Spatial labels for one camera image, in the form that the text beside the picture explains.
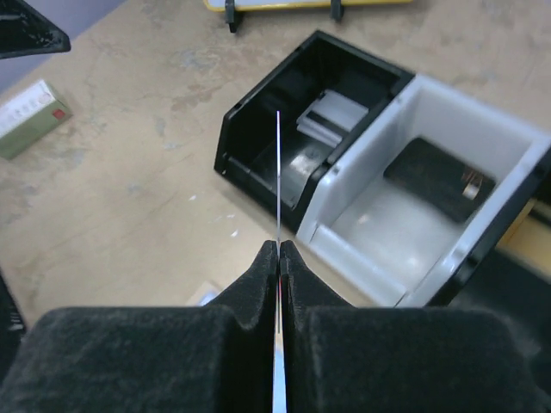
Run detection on right black tray bin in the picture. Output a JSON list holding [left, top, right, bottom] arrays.
[[429, 152, 550, 353]]

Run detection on black card in bin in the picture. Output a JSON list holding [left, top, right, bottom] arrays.
[[383, 136, 496, 224]]

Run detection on left black tray bin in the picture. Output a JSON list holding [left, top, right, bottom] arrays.
[[214, 31, 414, 231]]

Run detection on white green paper box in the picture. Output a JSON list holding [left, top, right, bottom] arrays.
[[1, 79, 72, 160]]

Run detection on black tray bin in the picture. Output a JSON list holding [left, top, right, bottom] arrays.
[[214, 31, 414, 231], [429, 152, 550, 353]]

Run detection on silver cards stack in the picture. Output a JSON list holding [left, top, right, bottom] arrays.
[[296, 89, 369, 148]]

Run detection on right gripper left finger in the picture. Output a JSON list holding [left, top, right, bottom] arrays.
[[1, 241, 277, 412]]

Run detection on middle white tray bin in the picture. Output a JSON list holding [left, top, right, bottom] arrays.
[[297, 75, 550, 306]]

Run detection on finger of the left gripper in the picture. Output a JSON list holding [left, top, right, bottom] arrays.
[[0, 0, 71, 59]]

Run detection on whiteboard with yellow frame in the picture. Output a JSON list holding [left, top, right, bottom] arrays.
[[201, 0, 414, 13]]

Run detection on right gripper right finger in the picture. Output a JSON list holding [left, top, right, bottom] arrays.
[[280, 241, 547, 412]]

